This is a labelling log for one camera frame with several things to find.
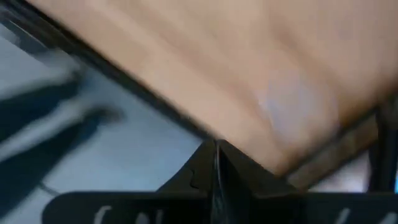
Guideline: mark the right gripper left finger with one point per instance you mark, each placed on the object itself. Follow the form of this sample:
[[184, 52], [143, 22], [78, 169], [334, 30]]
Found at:
[[199, 174]]

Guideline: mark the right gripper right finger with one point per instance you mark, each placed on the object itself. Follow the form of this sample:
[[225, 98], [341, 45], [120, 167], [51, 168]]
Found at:
[[245, 177]]

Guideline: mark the wooden shelf with black frame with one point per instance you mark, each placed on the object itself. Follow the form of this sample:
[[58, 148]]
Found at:
[[385, 140]]

